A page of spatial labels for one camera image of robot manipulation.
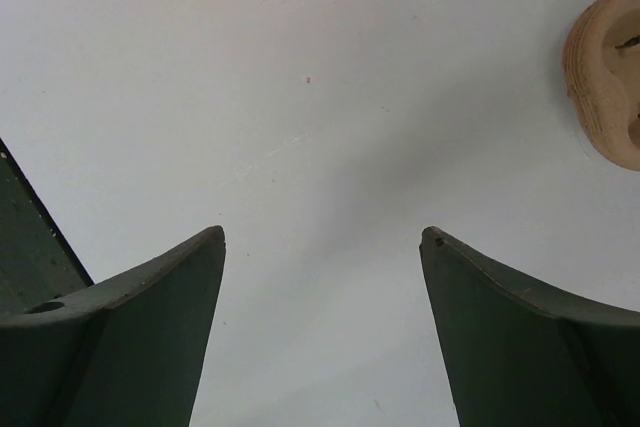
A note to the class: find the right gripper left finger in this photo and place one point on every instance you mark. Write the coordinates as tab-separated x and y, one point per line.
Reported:
128	351

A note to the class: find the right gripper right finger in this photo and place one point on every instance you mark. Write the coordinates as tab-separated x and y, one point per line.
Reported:
521	352

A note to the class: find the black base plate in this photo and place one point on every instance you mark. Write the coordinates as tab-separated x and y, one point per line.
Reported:
38	265

